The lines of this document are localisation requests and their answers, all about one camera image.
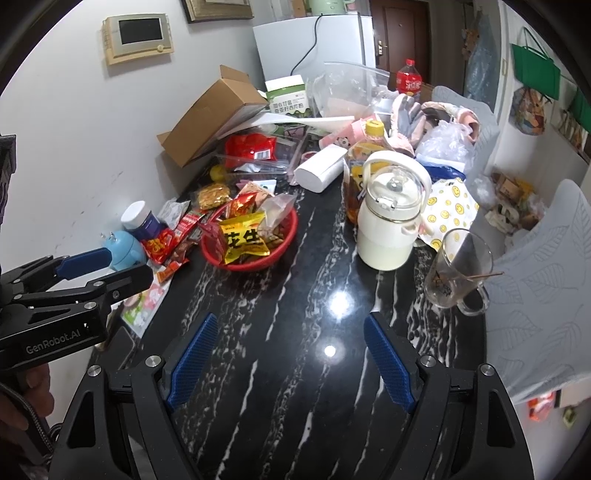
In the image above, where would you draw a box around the white kettle with clear lid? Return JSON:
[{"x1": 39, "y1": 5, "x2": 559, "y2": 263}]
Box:
[{"x1": 357, "y1": 151, "x2": 433, "y2": 271}]

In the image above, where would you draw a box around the large clear plastic bag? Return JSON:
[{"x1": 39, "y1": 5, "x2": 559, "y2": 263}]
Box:
[{"x1": 310, "y1": 61, "x2": 391, "y2": 118}]

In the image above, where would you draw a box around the brown cardboard box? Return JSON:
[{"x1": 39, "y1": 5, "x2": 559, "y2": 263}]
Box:
[{"x1": 157, "y1": 65, "x2": 269, "y2": 169}]

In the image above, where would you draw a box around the green tote bag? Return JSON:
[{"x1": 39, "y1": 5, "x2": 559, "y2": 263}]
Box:
[
  {"x1": 568, "y1": 85, "x2": 591, "y2": 134},
  {"x1": 510, "y1": 28, "x2": 561, "y2": 100}
]

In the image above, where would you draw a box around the orange object on floor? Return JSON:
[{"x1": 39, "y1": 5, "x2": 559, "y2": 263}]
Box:
[{"x1": 526, "y1": 392, "x2": 561, "y2": 423}]

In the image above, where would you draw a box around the tea bottle with yellow cap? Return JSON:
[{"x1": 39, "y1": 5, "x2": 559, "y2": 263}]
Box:
[{"x1": 342, "y1": 119, "x2": 393, "y2": 224}]

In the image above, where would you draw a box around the colourful patterned bag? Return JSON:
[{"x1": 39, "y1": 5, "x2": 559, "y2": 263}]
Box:
[{"x1": 510, "y1": 85, "x2": 555, "y2": 137}]

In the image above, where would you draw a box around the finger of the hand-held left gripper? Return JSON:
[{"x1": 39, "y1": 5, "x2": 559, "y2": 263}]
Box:
[
  {"x1": 0, "y1": 247, "x2": 114, "y2": 296},
  {"x1": 14, "y1": 263, "x2": 154, "y2": 324}
]

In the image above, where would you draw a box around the pink and green packet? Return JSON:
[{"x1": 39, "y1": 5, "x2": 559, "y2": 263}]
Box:
[{"x1": 121, "y1": 277, "x2": 171, "y2": 340}]

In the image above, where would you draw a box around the gold snack packet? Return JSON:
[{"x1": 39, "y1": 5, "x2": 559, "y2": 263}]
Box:
[{"x1": 191, "y1": 182, "x2": 232, "y2": 210}]

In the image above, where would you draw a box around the small orange snack packet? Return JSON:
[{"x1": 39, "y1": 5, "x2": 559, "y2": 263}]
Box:
[{"x1": 154, "y1": 258, "x2": 190, "y2": 284}]

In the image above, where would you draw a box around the framed wall picture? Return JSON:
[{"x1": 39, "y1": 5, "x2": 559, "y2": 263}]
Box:
[{"x1": 180, "y1": 0, "x2": 254, "y2": 24}]

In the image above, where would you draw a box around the red and yellow snack packet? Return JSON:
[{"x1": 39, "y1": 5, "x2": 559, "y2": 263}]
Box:
[{"x1": 141, "y1": 228, "x2": 178, "y2": 266}]

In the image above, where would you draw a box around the crumpled white plastic bag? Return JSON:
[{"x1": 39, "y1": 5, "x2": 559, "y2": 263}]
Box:
[{"x1": 416, "y1": 119, "x2": 476, "y2": 178}]

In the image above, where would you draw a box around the green and white carton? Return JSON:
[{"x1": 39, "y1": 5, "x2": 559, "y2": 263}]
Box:
[{"x1": 264, "y1": 76, "x2": 311, "y2": 116}]

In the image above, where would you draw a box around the glass mug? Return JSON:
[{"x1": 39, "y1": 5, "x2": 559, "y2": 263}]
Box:
[{"x1": 424, "y1": 228, "x2": 495, "y2": 317}]

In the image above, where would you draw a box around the red packet with white label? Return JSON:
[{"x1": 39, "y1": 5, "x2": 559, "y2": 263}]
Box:
[{"x1": 225, "y1": 133, "x2": 278, "y2": 162}]

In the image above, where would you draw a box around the brown snack packet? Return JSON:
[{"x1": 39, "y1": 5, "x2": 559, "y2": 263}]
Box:
[{"x1": 238, "y1": 181, "x2": 278, "y2": 204}]

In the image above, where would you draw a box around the dark brown door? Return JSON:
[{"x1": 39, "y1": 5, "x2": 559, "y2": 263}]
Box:
[{"x1": 369, "y1": 0, "x2": 432, "y2": 86}]

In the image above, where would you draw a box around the smiley print cloth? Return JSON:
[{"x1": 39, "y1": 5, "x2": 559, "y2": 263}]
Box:
[{"x1": 418, "y1": 178, "x2": 481, "y2": 252}]

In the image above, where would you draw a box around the purple jar with white lid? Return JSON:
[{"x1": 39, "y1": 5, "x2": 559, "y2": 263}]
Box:
[{"x1": 121, "y1": 200, "x2": 164, "y2": 241}]

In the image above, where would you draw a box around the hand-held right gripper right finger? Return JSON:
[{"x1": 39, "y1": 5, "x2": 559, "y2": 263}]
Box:
[{"x1": 363, "y1": 311, "x2": 541, "y2": 480}]

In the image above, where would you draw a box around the yellow and black snack packet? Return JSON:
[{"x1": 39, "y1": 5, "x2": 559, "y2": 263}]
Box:
[{"x1": 217, "y1": 213, "x2": 271, "y2": 266}]

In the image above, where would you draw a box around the light blue round device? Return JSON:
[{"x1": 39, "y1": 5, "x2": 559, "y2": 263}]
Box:
[{"x1": 102, "y1": 229, "x2": 147, "y2": 272}]

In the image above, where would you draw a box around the red plastic basket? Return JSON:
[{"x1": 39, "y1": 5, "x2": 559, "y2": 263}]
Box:
[{"x1": 199, "y1": 203, "x2": 298, "y2": 273}]

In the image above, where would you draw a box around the light green appliance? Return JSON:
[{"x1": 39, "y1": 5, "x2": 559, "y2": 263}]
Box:
[{"x1": 307, "y1": 0, "x2": 356, "y2": 17}]

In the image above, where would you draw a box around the clear plastic tray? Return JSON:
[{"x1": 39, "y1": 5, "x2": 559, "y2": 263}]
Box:
[{"x1": 215, "y1": 136, "x2": 308, "y2": 176}]

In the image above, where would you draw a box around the red packet with gold character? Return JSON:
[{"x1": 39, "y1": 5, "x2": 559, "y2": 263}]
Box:
[{"x1": 228, "y1": 191, "x2": 259, "y2": 219}]

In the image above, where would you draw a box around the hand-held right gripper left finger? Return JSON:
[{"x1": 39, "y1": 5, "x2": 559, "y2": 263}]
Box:
[{"x1": 44, "y1": 313, "x2": 219, "y2": 480}]

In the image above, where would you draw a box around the pink white plush item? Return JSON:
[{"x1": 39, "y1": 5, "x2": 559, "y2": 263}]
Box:
[{"x1": 392, "y1": 95, "x2": 481, "y2": 153}]

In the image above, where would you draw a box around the beige wall control panel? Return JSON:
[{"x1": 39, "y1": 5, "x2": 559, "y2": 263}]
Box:
[{"x1": 102, "y1": 14, "x2": 177, "y2": 65}]

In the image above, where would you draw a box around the white fridge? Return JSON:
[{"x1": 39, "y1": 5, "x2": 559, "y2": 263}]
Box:
[{"x1": 252, "y1": 14, "x2": 377, "y2": 90}]

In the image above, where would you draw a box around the small white sachet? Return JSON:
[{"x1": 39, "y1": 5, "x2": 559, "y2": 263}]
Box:
[{"x1": 157, "y1": 198, "x2": 191, "y2": 229}]

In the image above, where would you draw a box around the black power cable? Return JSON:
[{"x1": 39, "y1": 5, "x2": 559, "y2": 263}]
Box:
[{"x1": 290, "y1": 16, "x2": 324, "y2": 77}]

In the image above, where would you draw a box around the grey braided cable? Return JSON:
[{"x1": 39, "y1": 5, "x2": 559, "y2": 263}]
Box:
[{"x1": 0, "y1": 383, "x2": 61, "y2": 467}]

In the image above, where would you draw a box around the red cola bottle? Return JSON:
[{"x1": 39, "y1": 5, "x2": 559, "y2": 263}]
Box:
[{"x1": 397, "y1": 58, "x2": 423, "y2": 104}]

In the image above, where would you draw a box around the long white carton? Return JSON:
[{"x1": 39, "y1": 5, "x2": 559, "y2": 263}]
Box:
[{"x1": 252, "y1": 111, "x2": 356, "y2": 137}]

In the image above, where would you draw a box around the person's left hand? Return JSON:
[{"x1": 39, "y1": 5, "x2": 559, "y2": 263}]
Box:
[{"x1": 0, "y1": 362, "x2": 52, "y2": 432}]

